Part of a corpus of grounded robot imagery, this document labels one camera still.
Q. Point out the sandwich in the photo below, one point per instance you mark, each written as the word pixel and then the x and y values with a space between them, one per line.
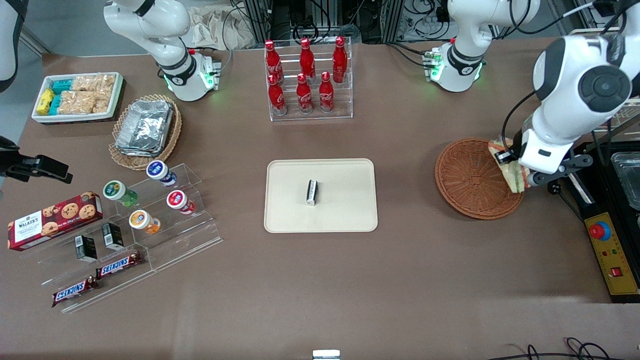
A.
pixel 517 177

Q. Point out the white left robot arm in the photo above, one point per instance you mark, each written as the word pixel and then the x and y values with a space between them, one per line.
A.
pixel 560 75

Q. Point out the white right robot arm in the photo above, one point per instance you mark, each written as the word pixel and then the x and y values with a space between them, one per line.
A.
pixel 165 30

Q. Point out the brown wicker basket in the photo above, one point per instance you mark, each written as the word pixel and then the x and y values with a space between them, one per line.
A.
pixel 470 180

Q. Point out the white snack tray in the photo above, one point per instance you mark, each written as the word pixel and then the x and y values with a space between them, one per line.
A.
pixel 117 95

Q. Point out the light wicker basket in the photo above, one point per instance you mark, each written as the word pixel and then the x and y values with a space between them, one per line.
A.
pixel 170 140

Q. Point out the beige plastic tray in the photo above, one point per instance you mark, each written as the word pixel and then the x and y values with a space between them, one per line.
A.
pixel 340 200

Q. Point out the black equipment stand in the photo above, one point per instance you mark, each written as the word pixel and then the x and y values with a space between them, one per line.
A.
pixel 600 200

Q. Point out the red Walkers cookie box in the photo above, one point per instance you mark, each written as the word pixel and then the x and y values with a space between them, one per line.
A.
pixel 55 220

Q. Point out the yellow snack pack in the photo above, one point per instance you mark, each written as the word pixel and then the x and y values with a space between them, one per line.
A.
pixel 45 101

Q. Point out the teal snack pack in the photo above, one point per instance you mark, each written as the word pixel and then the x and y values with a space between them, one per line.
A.
pixel 56 104
pixel 62 85

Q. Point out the clear plastic container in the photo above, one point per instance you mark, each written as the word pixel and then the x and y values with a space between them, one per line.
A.
pixel 627 180

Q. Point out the green lid gum jar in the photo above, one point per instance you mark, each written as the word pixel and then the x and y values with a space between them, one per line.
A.
pixel 116 191

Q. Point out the clear bag of crackers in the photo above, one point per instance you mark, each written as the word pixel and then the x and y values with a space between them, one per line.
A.
pixel 83 83
pixel 105 82
pixel 102 105
pixel 77 102

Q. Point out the small black box with barcode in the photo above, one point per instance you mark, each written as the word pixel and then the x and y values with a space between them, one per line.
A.
pixel 113 236
pixel 86 249

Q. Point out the silver foil pack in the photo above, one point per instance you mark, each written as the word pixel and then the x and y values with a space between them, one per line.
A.
pixel 145 125
pixel 137 151

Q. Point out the orange lid gum jar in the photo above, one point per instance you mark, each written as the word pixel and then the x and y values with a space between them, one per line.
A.
pixel 141 220

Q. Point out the purple lid gum jar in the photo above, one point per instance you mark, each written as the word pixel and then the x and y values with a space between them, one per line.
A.
pixel 157 170

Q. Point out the yellow control box with button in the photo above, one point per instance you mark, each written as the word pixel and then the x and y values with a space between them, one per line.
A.
pixel 617 260

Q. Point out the Snickers chocolate bar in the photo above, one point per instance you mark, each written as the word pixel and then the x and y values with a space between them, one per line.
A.
pixel 74 292
pixel 119 265

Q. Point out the red lid gum jar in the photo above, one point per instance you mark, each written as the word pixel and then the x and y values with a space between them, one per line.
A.
pixel 177 200

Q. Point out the clear acrylic stepped display stand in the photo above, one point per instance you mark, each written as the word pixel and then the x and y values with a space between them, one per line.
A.
pixel 185 235

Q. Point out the clear acrylic bottle rack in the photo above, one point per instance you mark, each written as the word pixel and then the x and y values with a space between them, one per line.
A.
pixel 345 100

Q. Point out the red cola bottle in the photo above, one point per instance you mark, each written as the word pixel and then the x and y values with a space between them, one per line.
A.
pixel 304 96
pixel 273 60
pixel 277 97
pixel 307 59
pixel 326 95
pixel 339 60

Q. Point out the crumpled beige bag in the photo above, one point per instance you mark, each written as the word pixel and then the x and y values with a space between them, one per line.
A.
pixel 210 30

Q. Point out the small black white pack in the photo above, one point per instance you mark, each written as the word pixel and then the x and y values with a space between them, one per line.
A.
pixel 312 192

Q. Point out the black equipment rack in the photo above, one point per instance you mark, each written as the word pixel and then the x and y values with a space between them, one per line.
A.
pixel 295 20

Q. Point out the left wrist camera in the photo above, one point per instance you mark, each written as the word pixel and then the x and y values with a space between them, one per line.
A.
pixel 504 156

